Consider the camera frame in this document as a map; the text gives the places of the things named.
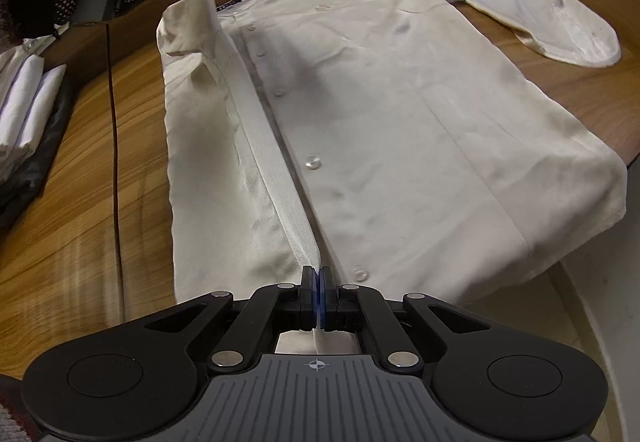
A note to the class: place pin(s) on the folded white shirt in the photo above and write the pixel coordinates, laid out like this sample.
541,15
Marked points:
47,92
20,92
15,53

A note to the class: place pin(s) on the dark folded cloth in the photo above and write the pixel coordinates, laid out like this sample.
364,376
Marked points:
50,162

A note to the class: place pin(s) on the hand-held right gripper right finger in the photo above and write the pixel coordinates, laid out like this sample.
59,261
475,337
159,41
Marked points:
326,287

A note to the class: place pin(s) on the white button shirt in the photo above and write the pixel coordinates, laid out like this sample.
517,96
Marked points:
400,122

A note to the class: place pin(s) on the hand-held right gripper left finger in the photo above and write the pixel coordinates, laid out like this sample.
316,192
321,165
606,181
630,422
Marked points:
310,287

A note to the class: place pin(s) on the grey knit fabric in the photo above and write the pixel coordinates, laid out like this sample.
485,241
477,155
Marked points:
10,422

